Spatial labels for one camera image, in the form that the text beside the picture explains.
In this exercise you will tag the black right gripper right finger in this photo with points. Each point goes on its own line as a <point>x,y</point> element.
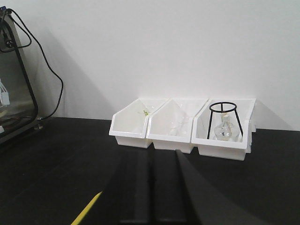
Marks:
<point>195,190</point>

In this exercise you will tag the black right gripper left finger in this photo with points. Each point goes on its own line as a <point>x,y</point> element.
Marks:
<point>126,198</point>

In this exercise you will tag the yellow plastic tray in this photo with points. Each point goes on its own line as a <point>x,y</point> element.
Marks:
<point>85,211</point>

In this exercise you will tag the clear glass beakers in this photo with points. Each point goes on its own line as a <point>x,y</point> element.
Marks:
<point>178,127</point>

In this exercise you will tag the middle white storage bin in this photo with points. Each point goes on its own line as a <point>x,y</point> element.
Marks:
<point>174,108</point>

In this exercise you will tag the white storage bin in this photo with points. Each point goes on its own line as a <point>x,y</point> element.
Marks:
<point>224,149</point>
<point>174,108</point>
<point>129,127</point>

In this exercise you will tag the left white storage bin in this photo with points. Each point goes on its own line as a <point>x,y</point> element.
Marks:
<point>129,127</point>

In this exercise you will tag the clear glass flask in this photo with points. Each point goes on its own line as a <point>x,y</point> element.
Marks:
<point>226,131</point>

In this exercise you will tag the right white storage bin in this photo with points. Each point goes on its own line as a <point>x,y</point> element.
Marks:
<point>224,149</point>

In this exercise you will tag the glass beaker with green stirrer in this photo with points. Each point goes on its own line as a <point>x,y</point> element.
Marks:
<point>147,110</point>

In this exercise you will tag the metal glass cabinet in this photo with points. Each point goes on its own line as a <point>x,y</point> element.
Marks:
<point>18,105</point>

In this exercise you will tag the black wire tripod stand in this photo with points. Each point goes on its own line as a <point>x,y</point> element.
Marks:
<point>223,107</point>

